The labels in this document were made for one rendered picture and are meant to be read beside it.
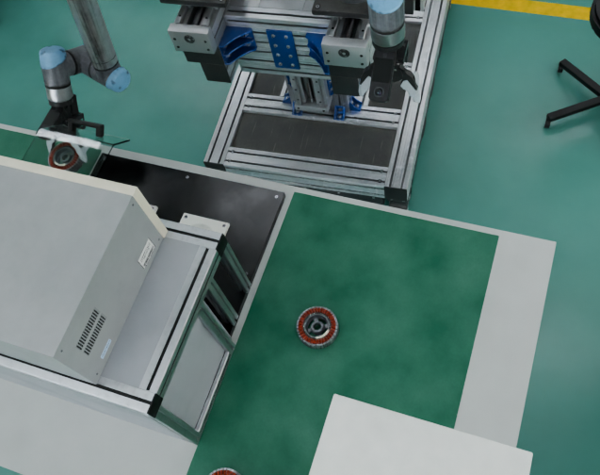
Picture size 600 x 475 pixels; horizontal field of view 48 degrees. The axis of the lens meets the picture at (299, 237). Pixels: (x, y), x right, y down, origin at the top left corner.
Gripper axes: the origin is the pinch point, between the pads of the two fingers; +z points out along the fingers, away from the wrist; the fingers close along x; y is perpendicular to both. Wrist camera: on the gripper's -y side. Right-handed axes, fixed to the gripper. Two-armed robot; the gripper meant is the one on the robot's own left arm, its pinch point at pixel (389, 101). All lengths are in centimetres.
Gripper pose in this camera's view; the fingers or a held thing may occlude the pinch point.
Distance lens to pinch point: 169.7
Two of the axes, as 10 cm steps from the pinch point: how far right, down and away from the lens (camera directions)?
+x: -9.6, -1.5, 2.5
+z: 1.5, 4.5, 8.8
